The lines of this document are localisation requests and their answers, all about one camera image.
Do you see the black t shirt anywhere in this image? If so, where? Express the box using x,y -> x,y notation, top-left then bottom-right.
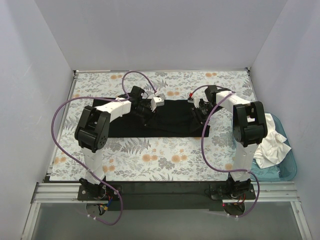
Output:
108,97 -> 210,138

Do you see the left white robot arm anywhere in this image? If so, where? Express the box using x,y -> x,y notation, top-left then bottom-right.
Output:
74,86 -> 164,200

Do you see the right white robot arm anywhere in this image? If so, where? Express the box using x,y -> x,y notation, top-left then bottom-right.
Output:
188,85 -> 268,199

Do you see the floral patterned table mat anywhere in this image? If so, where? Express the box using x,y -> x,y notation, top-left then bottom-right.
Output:
49,70 -> 256,181

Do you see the white t shirt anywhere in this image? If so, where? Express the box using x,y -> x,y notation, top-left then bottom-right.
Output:
253,113 -> 292,169

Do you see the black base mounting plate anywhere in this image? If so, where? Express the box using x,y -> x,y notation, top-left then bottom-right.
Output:
77,178 -> 259,215

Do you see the teal plastic bin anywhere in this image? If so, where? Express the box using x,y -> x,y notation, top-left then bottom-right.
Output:
231,110 -> 298,182

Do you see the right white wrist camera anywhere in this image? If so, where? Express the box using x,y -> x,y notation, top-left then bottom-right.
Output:
187,93 -> 204,109

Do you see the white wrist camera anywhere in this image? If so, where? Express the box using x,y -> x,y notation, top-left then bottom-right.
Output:
187,93 -> 204,109
150,96 -> 165,112

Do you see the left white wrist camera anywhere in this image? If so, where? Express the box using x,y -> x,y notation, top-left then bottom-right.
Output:
150,96 -> 165,112

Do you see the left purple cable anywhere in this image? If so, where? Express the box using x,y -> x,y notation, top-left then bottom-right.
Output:
51,70 -> 161,226

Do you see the aluminium frame rail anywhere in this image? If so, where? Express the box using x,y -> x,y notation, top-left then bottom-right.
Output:
21,181 -> 312,240

